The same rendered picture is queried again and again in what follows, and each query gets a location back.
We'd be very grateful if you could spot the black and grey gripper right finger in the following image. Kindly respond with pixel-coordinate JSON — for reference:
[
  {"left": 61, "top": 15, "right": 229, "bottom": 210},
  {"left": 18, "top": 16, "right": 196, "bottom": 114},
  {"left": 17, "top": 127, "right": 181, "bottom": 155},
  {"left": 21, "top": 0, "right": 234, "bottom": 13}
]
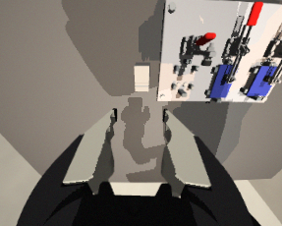
[{"left": 161, "top": 109, "right": 254, "bottom": 226}]

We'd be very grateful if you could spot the white fixture plate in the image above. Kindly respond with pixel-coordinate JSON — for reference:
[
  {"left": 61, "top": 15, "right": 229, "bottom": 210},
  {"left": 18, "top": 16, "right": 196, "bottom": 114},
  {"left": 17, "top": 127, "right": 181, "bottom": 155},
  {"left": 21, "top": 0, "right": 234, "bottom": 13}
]
[{"left": 157, "top": 0, "right": 282, "bottom": 102}]

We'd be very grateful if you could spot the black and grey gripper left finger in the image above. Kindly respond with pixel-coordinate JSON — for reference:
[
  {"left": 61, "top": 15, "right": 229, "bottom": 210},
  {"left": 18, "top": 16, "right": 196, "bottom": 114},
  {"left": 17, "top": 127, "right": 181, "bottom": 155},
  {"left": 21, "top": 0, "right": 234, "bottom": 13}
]
[{"left": 16, "top": 108, "right": 117, "bottom": 226}]

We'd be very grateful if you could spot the toggle clamp with red handle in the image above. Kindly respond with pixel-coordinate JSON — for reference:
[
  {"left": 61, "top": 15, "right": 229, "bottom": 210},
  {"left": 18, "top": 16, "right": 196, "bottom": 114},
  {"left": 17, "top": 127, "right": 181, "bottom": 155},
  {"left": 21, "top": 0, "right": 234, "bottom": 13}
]
[
  {"left": 223, "top": 2, "right": 263, "bottom": 84},
  {"left": 263, "top": 40, "right": 282, "bottom": 85}
]

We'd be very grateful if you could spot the red-handled toggle clamp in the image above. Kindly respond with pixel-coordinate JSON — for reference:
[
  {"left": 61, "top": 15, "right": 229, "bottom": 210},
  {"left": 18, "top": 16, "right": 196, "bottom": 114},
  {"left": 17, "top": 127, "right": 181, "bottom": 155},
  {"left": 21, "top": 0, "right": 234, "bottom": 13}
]
[{"left": 180, "top": 32, "right": 216, "bottom": 66}]

